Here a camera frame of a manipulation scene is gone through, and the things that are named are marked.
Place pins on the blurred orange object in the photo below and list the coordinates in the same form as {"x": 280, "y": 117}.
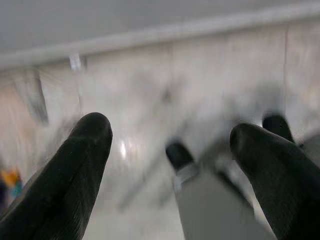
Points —
{"x": 11, "y": 178}

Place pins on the grey black robot left leg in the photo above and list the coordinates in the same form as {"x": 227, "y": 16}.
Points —
{"x": 212, "y": 212}

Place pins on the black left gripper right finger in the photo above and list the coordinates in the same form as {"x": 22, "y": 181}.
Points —
{"x": 282, "y": 180}

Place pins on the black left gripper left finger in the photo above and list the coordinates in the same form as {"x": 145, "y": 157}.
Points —
{"x": 62, "y": 180}

